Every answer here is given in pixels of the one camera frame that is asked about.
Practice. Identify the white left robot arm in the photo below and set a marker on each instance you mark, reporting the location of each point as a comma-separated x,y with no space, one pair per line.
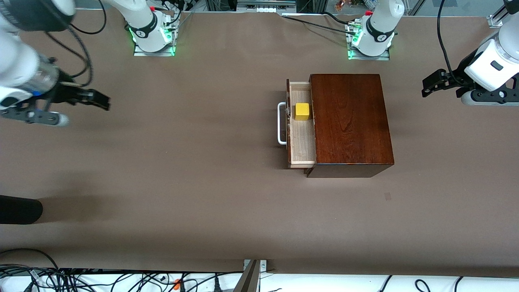
492,67

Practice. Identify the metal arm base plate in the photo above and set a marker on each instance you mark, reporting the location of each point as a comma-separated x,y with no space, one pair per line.
369,58
142,53

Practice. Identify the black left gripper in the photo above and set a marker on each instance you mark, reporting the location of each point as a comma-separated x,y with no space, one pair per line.
452,79

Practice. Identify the dark brown wooden cabinet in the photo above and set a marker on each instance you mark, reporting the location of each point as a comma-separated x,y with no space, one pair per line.
352,121

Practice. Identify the dark metal pole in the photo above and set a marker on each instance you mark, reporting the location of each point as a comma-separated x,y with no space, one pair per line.
248,280

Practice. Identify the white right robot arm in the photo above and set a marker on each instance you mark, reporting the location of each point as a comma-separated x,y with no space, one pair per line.
16,61

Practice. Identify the yellow wooden block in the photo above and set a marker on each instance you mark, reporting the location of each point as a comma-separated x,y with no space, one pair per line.
302,111

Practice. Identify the black ribbed cylinder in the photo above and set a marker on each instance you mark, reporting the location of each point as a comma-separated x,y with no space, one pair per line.
18,209

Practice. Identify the orange plug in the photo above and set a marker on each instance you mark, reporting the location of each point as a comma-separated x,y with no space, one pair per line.
177,283

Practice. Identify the white power strip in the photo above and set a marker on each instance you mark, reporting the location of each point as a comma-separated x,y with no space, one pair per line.
265,9

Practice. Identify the small metal bracket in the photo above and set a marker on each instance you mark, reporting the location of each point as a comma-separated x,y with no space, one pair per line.
263,265

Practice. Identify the aluminium frame profile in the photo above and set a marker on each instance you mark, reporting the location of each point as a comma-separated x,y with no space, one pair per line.
494,18

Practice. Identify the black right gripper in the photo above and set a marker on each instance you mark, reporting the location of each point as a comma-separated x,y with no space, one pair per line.
67,92

